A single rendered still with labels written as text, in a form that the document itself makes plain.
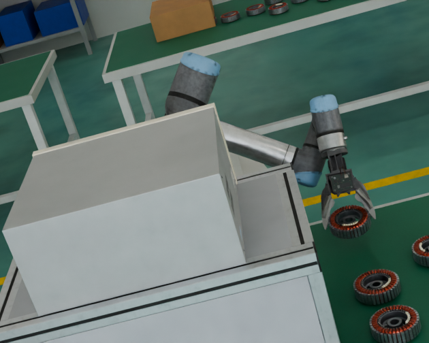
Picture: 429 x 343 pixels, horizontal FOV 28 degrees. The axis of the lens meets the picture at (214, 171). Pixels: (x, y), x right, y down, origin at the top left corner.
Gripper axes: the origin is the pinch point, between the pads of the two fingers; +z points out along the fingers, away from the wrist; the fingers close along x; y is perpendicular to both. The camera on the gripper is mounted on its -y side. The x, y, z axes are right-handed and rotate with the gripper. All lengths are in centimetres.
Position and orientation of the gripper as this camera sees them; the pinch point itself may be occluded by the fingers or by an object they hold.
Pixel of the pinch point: (350, 224)
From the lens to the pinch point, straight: 233.5
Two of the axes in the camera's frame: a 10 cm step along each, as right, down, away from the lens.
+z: 1.9, 9.7, -1.6
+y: -1.8, -1.2, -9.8
